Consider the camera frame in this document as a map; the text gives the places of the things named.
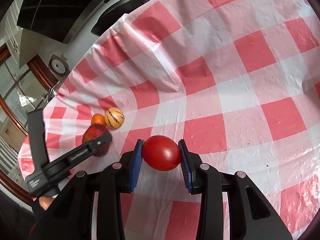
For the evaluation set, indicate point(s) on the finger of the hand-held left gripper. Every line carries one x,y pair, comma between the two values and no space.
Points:
102,140

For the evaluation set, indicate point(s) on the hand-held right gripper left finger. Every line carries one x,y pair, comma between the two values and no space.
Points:
135,167

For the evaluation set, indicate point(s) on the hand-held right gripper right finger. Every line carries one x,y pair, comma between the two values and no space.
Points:
185,167

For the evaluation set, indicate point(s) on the large reddish brown passion fruit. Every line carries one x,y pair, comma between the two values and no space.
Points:
93,135

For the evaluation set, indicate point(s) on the red tomato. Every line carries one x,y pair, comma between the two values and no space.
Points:
162,152

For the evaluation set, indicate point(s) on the person's left forearm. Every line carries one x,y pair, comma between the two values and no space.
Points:
37,215

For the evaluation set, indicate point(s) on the person's left hand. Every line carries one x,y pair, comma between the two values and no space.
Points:
46,201

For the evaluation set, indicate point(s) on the small orange tangerine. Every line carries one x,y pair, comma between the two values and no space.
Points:
98,119

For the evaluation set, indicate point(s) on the yellow striped fruit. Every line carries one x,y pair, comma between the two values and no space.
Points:
114,117

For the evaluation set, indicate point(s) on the round grey appliance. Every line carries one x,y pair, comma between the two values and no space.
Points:
59,66

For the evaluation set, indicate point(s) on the red white checked tablecloth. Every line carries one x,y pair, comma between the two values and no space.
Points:
225,80

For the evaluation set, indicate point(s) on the black wok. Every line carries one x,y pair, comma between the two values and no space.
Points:
112,12

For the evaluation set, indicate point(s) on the black range hood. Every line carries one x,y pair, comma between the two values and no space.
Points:
50,5

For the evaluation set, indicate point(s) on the brown wooden door frame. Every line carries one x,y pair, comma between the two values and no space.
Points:
15,122

